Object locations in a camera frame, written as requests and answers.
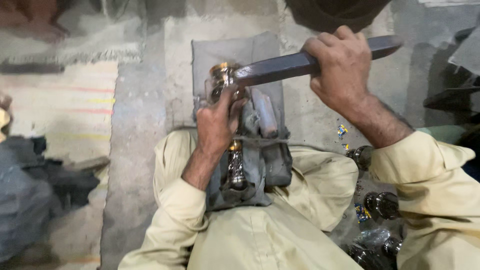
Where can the person's right hand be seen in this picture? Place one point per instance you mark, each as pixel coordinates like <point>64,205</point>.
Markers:
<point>343,71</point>

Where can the person's left hand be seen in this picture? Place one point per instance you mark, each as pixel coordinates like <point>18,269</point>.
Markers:
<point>213,125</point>

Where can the person's right fingers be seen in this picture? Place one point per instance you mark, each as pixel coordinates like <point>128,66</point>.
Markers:
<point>332,39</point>

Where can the dark metal hammering bar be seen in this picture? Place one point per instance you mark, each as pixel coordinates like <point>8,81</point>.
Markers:
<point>277,67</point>

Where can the ornate brass and silver vessel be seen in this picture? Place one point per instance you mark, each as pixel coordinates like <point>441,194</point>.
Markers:
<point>236,168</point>

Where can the dark round object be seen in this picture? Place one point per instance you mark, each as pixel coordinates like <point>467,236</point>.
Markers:
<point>333,13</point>

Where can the blue and yellow candy wrapper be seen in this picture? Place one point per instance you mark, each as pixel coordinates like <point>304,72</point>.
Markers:
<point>341,131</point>
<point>362,213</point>

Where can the grey metal rod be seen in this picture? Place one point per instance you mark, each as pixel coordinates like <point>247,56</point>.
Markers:
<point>264,112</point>

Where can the dark round metal vessel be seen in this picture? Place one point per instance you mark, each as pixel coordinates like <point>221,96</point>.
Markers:
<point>362,156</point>
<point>382,205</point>
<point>392,246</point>

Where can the grey padded work block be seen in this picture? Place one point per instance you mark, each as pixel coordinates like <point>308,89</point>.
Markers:
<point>268,165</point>

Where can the person's beige clothing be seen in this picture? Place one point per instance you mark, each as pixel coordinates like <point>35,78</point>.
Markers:
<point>285,225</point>

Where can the grey fringed woven rug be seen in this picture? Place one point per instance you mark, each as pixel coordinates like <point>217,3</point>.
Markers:
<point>75,41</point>

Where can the striped pale floor mat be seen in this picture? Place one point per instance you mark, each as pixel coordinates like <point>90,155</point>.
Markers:
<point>71,112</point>

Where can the dark grey cloth heap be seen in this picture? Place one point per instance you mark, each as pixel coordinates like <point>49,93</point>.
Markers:
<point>33,195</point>

